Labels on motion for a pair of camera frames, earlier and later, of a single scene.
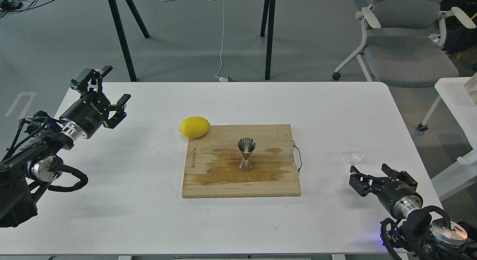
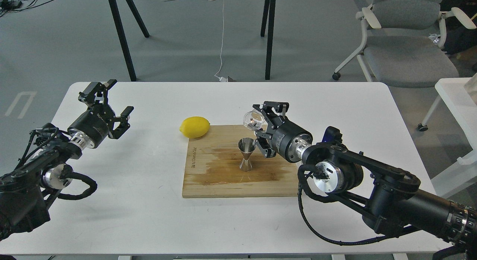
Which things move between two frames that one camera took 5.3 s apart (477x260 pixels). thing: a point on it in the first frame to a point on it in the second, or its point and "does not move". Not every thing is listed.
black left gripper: [86, 115] to [89, 129]
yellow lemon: [194, 127] does not move
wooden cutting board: [212, 166] does not move
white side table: [460, 95] does not move
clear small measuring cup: [358, 150] to [255, 120]
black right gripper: [399, 197] to [287, 139]
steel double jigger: [246, 146] does not move
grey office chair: [404, 35] does not move
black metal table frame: [267, 27] does not move
